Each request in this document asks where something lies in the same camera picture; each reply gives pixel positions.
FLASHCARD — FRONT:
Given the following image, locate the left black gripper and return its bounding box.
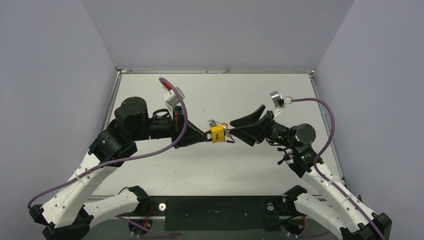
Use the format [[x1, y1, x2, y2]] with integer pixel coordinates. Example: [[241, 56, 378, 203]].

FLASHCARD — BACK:
[[131, 106, 208, 149]]

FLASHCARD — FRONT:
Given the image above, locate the yellow padlock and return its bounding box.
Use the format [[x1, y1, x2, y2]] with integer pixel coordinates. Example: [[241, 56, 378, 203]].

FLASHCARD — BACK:
[[208, 125, 225, 143]]

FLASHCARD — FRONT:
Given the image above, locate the brass padlock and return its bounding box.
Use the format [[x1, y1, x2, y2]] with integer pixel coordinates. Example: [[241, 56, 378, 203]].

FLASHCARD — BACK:
[[208, 119, 228, 129]]

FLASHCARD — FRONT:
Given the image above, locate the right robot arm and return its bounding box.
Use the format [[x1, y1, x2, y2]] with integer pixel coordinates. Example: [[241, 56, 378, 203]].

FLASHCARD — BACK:
[[229, 105, 392, 240]]

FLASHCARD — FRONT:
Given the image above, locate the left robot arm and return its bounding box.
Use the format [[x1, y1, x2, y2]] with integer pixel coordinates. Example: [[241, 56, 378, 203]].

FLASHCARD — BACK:
[[29, 97, 208, 240]]

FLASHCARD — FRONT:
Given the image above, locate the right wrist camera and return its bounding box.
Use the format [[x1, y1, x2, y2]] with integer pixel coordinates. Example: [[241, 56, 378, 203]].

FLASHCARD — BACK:
[[270, 91, 293, 119]]

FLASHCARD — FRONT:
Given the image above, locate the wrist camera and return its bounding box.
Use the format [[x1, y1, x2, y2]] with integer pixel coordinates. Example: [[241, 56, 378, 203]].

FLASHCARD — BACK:
[[270, 91, 293, 119], [163, 86, 180, 113]]

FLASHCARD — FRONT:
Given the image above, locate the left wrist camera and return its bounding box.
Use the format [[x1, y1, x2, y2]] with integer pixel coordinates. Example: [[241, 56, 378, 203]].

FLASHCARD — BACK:
[[163, 86, 180, 113]]

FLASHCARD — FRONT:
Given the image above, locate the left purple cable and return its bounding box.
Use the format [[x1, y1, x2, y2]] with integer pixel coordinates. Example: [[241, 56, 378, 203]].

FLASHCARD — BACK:
[[27, 77, 189, 210]]

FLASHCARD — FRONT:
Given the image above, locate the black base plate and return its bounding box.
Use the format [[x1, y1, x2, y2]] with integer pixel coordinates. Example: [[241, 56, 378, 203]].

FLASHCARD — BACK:
[[123, 195, 300, 232]]

